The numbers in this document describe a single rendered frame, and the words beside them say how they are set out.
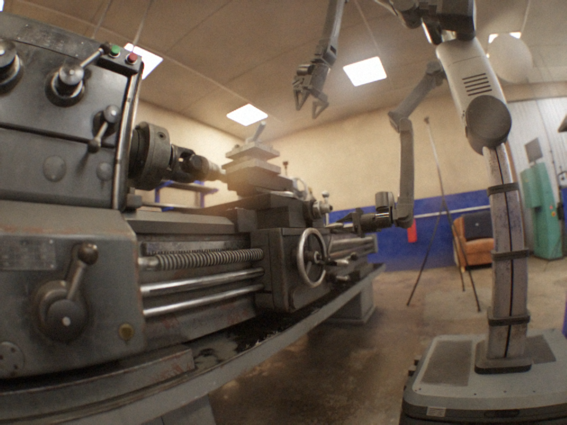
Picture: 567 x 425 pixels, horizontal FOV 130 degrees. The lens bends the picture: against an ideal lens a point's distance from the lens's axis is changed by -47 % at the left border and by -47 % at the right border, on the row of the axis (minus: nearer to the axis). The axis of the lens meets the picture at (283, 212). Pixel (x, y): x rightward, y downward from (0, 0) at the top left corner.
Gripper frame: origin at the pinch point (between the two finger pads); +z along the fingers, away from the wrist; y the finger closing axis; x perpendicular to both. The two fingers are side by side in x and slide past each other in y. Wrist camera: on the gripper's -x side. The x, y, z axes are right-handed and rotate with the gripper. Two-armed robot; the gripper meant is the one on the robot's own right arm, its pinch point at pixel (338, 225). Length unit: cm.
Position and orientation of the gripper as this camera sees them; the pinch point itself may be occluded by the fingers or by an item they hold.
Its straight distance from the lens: 93.1
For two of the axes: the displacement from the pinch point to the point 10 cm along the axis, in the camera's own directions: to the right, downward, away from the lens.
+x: -5.4, -2.2, -8.1
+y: 0.2, -9.7, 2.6
